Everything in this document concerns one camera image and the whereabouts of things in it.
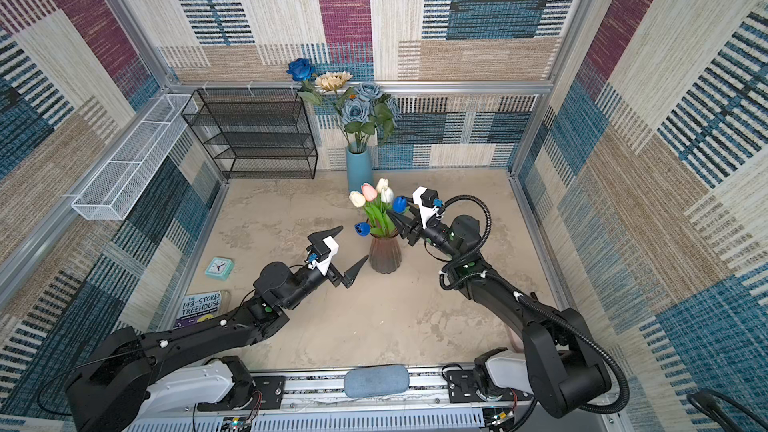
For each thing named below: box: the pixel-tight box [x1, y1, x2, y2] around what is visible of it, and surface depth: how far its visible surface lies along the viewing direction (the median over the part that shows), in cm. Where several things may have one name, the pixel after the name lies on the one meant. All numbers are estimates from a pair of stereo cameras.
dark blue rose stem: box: [286, 58, 323, 105], surface depth 87 cm
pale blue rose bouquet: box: [336, 81, 401, 154], surface depth 89 cm
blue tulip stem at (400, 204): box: [392, 195, 409, 214], surface depth 71 cm
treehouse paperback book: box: [174, 291, 221, 327], surface depth 87 cm
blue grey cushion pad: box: [344, 364, 410, 399], surface depth 74 cm
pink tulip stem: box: [361, 182, 381, 234], surface depth 77 cm
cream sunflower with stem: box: [315, 71, 353, 94], surface depth 85 cm
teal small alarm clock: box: [205, 257, 235, 281], surface depth 95 cm
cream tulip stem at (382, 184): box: [376, 177, 389, 193], surface depth 81 cm
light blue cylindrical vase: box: [346, 145, 373, 195], surface depth 104 cm
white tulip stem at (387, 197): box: [381, 186, 394, 235], surface depth 77 cm
